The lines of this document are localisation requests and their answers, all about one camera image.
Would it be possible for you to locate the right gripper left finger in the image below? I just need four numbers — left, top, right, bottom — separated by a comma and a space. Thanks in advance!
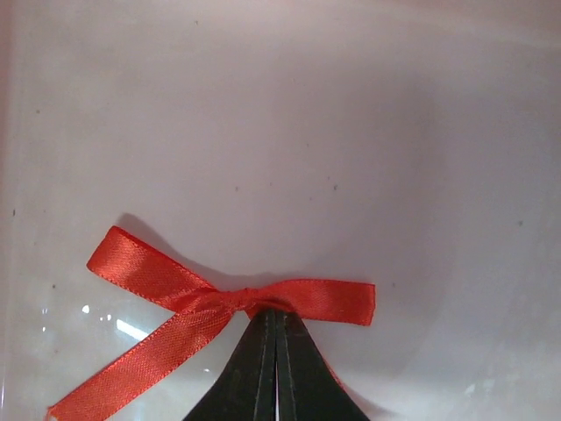
184, 310, 276, 421

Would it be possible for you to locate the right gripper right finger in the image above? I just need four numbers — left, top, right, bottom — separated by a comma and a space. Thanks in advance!
275, 311, 367, 421

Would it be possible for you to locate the red ribbon bow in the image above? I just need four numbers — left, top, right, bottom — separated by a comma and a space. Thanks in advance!
46, 226, 376, 420

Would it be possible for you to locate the pink plastic basket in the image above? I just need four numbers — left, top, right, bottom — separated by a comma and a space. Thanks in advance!
1, 1, 560, 420

